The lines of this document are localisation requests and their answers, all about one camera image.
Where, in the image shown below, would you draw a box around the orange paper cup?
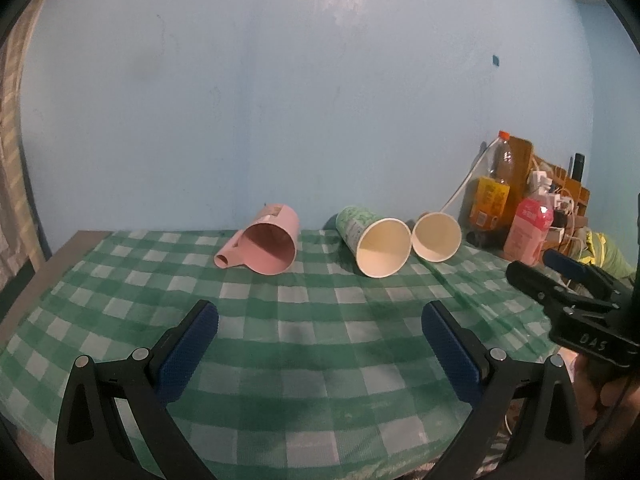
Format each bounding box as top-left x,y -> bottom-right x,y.
411,212 -> 462,263

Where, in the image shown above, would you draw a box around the green leaf paper cup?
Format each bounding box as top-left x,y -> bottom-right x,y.
335,206 -> 412,278

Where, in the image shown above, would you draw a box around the person's hand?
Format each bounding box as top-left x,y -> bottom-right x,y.
573,354 -> 639,452

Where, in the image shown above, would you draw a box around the yellow green cloth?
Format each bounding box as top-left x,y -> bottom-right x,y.
577,229 -> 636,281

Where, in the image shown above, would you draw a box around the white charger plugs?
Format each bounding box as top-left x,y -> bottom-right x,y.
528,169 -> 576,248

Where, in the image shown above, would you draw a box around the pink drink bottle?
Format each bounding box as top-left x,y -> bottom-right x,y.
503,197 -> 553,266

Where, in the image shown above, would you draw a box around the brown wooden board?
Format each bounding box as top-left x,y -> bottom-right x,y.
501,136 -> 590,229

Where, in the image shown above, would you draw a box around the amber drink bottle orange cap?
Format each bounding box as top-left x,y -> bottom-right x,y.
470,130 -> 514,231

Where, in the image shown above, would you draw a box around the green white checkered tablecloth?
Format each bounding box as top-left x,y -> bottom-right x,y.
1,231 -> 555,479

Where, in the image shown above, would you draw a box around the pink plastic mug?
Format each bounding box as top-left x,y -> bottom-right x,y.
214,204 -> 299,276

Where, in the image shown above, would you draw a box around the white cable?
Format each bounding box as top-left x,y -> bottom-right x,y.
438,140 -> 501,215

